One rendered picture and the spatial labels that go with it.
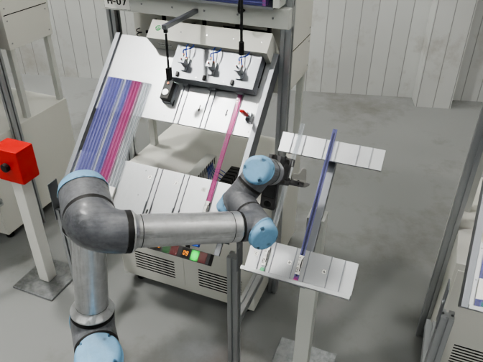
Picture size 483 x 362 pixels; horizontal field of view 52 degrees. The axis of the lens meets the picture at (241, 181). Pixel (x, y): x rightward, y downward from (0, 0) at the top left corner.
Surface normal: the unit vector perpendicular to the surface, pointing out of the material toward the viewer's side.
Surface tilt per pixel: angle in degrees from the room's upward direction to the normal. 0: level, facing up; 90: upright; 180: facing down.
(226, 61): 44
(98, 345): 8
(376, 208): 0
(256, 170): 57
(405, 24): 90
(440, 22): 90
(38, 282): 0
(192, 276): 90
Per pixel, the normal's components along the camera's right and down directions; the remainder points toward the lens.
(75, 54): -0.14, 0.54
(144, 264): -0.37, 0.50
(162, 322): 0.00, -0.84
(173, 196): -0.26, -0.26
